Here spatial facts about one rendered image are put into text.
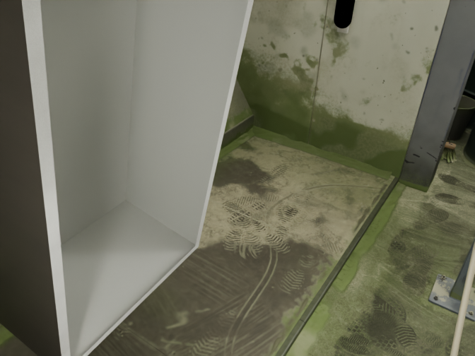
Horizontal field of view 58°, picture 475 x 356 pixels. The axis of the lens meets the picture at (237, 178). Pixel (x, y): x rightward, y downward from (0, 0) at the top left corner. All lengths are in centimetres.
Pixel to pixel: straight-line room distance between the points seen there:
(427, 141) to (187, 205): 170
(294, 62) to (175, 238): 168
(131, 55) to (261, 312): 117
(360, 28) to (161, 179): 162
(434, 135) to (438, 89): 28
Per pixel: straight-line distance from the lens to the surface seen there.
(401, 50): 265
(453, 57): 260
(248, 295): 197
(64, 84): 121
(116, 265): 150
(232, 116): 303
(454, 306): 223
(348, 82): 279
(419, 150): 281
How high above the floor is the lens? 153
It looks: 34 degrees down
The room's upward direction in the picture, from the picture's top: 2 degrees clockwise
